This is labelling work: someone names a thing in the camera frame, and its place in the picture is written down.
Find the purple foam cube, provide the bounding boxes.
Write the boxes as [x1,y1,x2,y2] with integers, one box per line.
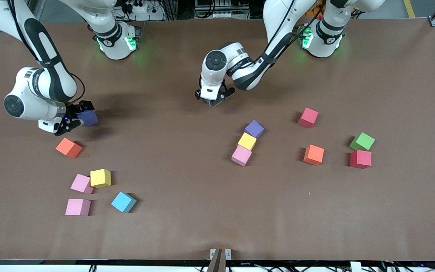
[244,120,265,139]
[77,110,99,128]

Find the orange foam cube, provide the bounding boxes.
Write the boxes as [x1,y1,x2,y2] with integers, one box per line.
[303,144,325,166]
[56,138,83,159]

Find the yellow foam cube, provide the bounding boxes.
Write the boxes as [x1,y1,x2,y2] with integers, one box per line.
[90,169,112,189]
[238,132,258,151]

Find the light blue foam cube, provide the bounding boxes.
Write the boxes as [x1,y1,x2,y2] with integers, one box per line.
[111,192,137,213]

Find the pink foam cube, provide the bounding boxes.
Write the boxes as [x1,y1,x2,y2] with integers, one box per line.
[231,145,252,167]
[70,174,94,195]
[65,199,91,216]

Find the white power strip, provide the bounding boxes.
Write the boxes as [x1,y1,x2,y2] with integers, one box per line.
[125,0,162,13]

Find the red foam cube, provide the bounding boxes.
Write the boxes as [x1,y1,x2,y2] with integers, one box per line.
[298,107,319,129]
[350,150,372,169]

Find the brown table cover sheet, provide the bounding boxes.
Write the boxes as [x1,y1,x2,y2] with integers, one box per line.
[0,18,435,261]

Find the brown tapered strip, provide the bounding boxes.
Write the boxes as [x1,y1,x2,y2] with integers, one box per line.
[207,248,227,272]

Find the green foam cube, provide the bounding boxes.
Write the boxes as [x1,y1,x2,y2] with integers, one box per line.
[349,132,376,151]

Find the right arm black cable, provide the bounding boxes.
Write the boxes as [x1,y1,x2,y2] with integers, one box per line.
[6,0,86,103]

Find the grey metal mounting bracket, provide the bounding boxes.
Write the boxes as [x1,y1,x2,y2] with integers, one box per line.
[210,248,232,260]

